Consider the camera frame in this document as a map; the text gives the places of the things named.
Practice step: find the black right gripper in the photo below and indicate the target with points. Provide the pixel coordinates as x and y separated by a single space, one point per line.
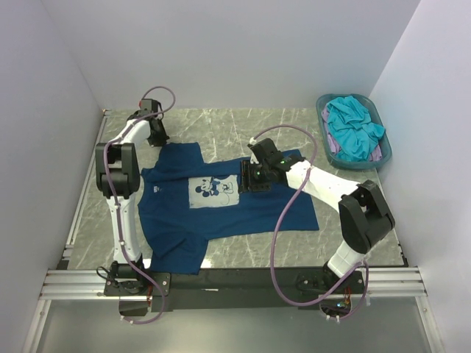
246 175

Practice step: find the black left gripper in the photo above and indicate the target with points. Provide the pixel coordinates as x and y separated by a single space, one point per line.
163 140

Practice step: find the dark blue printed t-shirt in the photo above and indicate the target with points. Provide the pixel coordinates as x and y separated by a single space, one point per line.
187 202

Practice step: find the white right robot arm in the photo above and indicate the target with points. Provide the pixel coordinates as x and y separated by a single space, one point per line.
365 217

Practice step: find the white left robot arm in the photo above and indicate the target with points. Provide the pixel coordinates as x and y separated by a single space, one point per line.
118 178

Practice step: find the teal plastic laundry basket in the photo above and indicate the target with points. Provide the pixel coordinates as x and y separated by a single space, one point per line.
334 159

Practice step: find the turquoise t-shirt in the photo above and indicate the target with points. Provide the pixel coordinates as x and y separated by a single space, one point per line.
350 124

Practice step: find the black base crossbar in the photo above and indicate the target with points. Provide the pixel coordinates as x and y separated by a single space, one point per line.
230 299

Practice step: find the aluminium frame rail left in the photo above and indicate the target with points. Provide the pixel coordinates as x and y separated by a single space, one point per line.
72 234

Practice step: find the aluminium frame rail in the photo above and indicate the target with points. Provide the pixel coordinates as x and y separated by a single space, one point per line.
296 283
72 234

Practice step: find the aluminium frame rail front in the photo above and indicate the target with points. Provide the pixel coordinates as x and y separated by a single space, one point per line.
296 283

